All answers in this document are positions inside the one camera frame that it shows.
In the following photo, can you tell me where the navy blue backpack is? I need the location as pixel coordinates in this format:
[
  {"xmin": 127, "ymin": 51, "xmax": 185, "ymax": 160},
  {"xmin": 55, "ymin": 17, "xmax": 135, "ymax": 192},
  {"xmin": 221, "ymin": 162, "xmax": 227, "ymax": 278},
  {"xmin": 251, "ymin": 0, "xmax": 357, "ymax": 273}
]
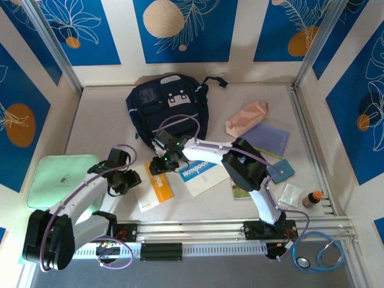
[{"xmin": 125, "ymin": 73, "xmax": 229, "ymax": 151}]

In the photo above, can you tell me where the aluminium side rail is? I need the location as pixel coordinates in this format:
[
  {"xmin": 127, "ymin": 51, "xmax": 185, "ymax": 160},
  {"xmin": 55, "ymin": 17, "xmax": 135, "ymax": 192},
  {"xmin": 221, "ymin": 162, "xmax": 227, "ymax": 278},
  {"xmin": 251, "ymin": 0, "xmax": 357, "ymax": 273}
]
[{"xmin": 286, "ymin": 85, "xmax": 337, "ymax": 216}]

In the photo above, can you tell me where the white slotted cable duct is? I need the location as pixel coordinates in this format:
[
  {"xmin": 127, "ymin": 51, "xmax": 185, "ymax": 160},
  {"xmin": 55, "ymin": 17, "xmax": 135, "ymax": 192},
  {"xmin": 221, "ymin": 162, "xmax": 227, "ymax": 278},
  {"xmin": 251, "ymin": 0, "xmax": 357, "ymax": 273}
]
[{"xmin": 73, "ymin": 242, "xmax": 268, "ymax": 259}]

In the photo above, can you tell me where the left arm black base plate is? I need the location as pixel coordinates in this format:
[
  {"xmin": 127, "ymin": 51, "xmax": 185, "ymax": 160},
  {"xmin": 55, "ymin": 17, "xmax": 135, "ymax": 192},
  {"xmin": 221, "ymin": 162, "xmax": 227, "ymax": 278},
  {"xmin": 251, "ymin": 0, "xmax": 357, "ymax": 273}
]
[{"xmin": 89, "ymin": 222, "xmax": 138, "ymax": 243}]

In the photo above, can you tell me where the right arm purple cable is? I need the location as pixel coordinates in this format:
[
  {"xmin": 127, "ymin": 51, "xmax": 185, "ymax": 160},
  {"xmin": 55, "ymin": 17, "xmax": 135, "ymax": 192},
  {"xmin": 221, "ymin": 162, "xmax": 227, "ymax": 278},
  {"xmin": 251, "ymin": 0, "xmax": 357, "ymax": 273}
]
[{"xmin": 157, "ymin": 113, "xmax": 311, "ymax": 262}]

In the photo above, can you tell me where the Animal Farm paperback book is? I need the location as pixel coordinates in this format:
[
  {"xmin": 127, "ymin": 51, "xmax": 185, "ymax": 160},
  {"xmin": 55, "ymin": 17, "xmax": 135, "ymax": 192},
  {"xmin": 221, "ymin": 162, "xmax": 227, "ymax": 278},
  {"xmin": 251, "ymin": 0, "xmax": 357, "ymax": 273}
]
[{"xmin": 230, "ymin": 178, "xmax": 250, "ymax": 200}]

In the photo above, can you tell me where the mint green zip case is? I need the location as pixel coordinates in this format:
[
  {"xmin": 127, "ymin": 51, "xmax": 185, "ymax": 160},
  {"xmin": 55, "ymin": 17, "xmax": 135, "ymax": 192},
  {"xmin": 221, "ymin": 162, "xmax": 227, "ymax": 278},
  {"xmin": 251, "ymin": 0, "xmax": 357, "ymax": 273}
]
[{"xmin": 25, "ymin": 154, "xmax": 101, "ymax": 215}]

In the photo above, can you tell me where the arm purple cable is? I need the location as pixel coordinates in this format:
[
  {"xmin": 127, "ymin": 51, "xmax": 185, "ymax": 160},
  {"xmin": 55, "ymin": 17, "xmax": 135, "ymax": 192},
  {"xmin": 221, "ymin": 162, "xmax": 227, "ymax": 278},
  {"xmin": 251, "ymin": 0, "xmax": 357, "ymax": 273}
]
[
  {"xmin": 38, "ymin": 145, "xmax": 139, "ymax": 272},
  {"xmin": 157, "ymin": 113, "xmax": 311, "ymax": 262}
]

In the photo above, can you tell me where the black ribbed block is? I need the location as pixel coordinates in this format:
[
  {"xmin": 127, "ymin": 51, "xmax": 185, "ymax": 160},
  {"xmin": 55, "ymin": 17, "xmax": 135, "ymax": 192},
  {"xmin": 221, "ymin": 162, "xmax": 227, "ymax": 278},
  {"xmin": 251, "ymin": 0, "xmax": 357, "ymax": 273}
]
[{"xmin": 140, "ymin": 242, "xmax": 183, "ymax": 261}]

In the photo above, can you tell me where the blue stethoscope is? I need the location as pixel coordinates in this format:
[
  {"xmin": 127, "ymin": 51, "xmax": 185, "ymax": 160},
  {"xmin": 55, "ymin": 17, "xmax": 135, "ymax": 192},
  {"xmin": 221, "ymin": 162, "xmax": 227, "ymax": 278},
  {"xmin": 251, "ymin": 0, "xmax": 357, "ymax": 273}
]
[{"xmin": 292, "ymin": 230, "xmax": 353, "ymax": 274}]

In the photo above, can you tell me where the aluminium mounting rail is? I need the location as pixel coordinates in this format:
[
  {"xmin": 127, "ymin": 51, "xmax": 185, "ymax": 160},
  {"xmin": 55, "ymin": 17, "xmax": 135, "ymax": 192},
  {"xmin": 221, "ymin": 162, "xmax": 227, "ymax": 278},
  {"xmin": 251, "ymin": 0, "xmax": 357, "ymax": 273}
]
[{"xmin": 115, "ymin": 217, "xmax": 359, "ymax": 244}]

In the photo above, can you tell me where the purple notebook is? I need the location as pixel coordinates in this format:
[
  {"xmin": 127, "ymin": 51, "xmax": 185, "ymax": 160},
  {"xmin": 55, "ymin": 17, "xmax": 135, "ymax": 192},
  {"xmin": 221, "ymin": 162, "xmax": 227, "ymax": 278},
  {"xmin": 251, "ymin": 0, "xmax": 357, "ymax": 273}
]
[{"xmin": 239, "ymin": 121, "xmax": 291, "ymax": 159}]

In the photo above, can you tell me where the pink pencil pouch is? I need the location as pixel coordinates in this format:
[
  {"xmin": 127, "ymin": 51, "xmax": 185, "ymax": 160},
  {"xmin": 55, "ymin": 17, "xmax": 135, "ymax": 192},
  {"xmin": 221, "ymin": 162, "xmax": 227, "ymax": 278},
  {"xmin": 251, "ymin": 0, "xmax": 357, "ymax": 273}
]
[{"xmin": 225, "ymin": 100, "xmax": 270, "ymax": 137}]

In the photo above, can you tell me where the brown bottle orange cap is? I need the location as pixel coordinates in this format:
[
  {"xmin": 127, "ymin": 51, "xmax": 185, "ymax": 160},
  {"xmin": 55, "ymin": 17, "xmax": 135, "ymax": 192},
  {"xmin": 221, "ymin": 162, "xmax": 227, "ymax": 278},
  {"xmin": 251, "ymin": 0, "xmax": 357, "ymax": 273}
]
[{"xmin": 302, "ymin": 190, "xmax": 324, "ymax": 209}]

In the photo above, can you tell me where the teal snap wallet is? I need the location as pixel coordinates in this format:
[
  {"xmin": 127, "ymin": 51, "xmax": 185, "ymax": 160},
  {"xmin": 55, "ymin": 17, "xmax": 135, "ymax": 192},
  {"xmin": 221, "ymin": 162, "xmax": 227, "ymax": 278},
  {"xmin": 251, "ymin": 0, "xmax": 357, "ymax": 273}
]
[{"xmin": 266, "ymin": 158, "xmax": 296, "ymax": 184}]

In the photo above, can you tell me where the blue cover notebook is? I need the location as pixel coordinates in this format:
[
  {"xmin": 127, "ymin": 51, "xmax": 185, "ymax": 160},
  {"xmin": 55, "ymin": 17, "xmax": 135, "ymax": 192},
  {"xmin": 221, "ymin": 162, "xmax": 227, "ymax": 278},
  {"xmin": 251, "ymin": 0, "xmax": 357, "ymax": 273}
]
[{"xmin": 179, "ymin": 164, "xmax": 232, "ymax": 198}]

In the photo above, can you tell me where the clear plastic packet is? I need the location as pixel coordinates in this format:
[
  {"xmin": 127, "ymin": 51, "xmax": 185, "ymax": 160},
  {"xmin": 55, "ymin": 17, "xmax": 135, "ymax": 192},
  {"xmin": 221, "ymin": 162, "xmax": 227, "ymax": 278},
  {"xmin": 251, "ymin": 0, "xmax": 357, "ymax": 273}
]
[{"xmin": 277, "ymin": 182, "xmax": 304, "ymax": 210}]

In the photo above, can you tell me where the aluminium frame post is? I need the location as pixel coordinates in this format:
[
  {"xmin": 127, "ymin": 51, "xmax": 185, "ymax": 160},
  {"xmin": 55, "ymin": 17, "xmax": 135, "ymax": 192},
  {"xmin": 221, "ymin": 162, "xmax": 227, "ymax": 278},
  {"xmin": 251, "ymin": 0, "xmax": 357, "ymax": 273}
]
[
  {"xmin": 292, "ymin": 0, "xmax": 346, "ymax": 88},
  {"xmin": 22, "ymin": 0, "xmax": 83, "ymax": 92}
]

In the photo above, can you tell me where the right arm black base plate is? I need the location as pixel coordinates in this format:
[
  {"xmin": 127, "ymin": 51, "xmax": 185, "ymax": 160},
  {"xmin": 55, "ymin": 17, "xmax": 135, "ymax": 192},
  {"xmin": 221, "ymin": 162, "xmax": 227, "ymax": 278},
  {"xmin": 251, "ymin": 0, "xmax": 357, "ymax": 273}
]
[{"xmin": 243, "ymin": 220, "xmax": 299, "ymax": 241}]

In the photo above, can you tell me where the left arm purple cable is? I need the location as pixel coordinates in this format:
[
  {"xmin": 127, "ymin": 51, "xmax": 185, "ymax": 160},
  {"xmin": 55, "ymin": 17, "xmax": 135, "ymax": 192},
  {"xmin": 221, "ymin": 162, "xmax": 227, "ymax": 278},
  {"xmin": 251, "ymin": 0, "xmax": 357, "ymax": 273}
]
[{"xmin": 38, "ymin": 145, "xmax": 139, "ymax": 272}]

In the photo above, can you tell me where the orange cover notebook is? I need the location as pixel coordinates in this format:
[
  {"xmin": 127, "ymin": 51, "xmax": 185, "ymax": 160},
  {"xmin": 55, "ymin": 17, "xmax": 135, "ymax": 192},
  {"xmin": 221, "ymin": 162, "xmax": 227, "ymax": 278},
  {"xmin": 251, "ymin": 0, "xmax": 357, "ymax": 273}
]
[{"xmin": 134, "ymin": 160, "xmax": 175, "ymax": 213}]

